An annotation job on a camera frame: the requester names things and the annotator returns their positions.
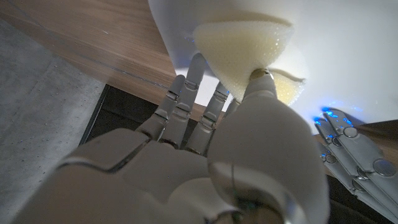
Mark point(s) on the white square plate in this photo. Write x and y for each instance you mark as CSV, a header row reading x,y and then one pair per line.
x,y
342,46

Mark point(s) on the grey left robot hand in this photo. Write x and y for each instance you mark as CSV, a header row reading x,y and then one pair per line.
x,y
357,149

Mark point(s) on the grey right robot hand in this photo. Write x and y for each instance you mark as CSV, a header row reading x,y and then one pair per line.
x,y
248,149

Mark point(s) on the yellow sponge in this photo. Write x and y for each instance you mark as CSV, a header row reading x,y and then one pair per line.
x,y
239,46

